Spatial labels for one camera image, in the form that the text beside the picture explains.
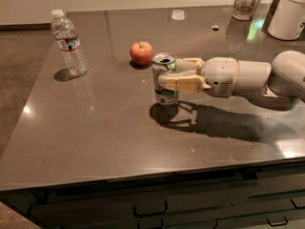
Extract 7up soda can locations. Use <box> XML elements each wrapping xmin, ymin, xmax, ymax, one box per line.
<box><xmin>152</xmin><ymin>52</ymin><xmax>178</xmax><ymax>105</ymax></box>

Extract white paper cup with lid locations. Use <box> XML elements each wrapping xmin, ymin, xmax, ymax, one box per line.
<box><xmin>267</xmin><ymin>0</ymin><xmax>305</xmax><ymax>40</ymax></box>

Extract red apple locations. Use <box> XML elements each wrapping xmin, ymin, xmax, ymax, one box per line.
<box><xmin>130</xmin><ymin>41</ymin><xmax>153</xmax><ymax>66</ymax></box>

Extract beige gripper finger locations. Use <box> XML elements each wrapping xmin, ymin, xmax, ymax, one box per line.
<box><xmin>176</xmin><ymin>58</ymin><xmax>205</xmax><ymax>74</ymax></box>
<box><xmin>158</xmin><ymin>74</ymin><xmax>211</xmax><ymax>94</ymax></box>

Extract dark flat object behind cup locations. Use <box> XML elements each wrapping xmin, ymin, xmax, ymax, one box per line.
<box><xmin>262</xmin><ymin>0</ymin><xmax>280</xmax><ymax>31</ymax></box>

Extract clear plastic water bottle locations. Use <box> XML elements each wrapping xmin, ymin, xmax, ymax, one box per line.
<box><xmin>51</xmin><ymin>10</ymin><xmax>88</xmax><ymax>77</ymax></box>

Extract white bottle cap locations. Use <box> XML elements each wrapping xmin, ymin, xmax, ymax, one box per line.
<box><xmin>172</xmin><ymin>10</ymin><xmax>185</xmax><ymax>21</ymax></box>

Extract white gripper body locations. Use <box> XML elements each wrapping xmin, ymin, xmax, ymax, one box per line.
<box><xmin>201</xmin><ymin>57</ymin><xmax>239</xmax><ymax>98</ymax></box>

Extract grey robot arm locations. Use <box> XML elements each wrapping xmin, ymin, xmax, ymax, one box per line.
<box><xmin>158</xmin><ymin>51</ymin><xmax>305</xmax><ymax>111</ymax></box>

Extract dark drawer cabinet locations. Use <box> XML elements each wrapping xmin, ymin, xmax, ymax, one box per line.
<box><xmin>1</xmin><ymin>162</ymin><xmax>305</xmax><ymax>229</ymax></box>

